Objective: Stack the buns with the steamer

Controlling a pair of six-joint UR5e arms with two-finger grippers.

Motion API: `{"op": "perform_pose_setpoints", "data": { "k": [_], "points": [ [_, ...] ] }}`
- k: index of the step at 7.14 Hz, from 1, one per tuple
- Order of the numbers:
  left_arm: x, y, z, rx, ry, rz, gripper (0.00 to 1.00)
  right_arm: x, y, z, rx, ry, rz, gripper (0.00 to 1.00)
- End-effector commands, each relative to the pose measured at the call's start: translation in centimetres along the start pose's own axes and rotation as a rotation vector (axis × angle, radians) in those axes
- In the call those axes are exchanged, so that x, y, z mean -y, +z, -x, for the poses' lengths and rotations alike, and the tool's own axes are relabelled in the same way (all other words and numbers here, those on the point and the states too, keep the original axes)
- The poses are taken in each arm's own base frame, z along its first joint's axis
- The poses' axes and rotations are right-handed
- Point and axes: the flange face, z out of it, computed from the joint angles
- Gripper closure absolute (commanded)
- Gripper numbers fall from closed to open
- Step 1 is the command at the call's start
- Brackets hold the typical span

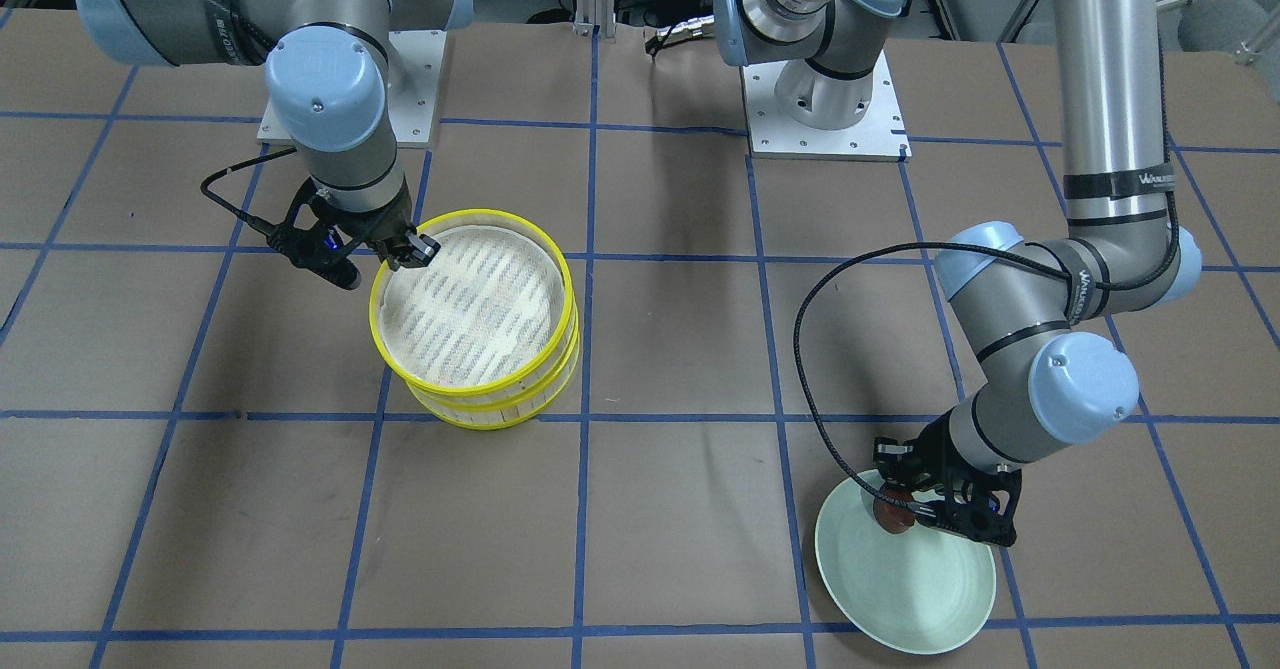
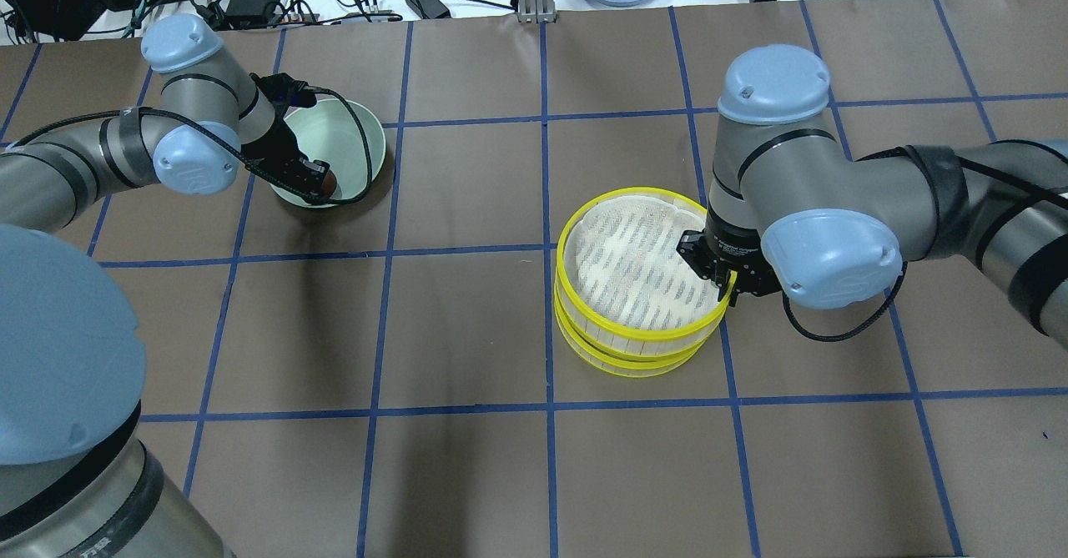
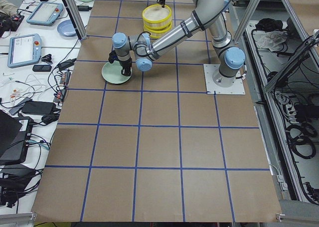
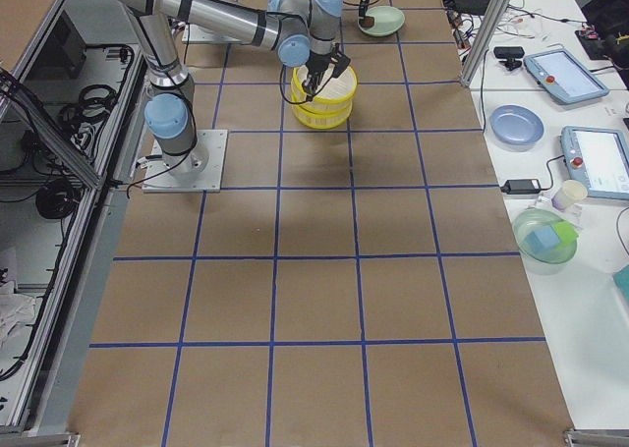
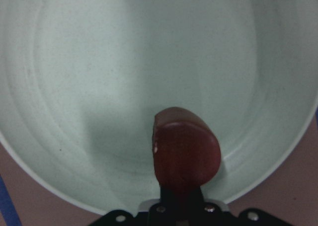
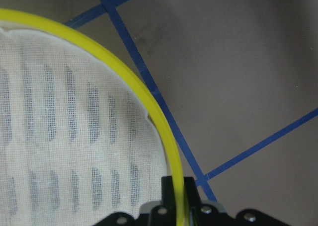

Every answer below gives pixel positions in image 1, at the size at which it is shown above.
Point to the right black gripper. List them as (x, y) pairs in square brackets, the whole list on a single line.
[(383, 231)]

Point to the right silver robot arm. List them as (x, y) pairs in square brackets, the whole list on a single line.
[(242, 33)]

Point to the yellow bamboo steamer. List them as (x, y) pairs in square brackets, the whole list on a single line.
[(492, 306), (513, 404)]

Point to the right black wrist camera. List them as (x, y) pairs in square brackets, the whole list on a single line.
[(319, 249)]

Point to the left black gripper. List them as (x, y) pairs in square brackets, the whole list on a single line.
[(936, 457)]

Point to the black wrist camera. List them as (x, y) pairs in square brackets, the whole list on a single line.
[(319, 249), (975, 514)]

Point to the brown bun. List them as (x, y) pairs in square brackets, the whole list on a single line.
[(891, 518)]

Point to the mint green plate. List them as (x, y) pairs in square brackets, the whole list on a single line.
[(921, 592)]

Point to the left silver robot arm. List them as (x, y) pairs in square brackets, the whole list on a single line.
[(1048, 385)]

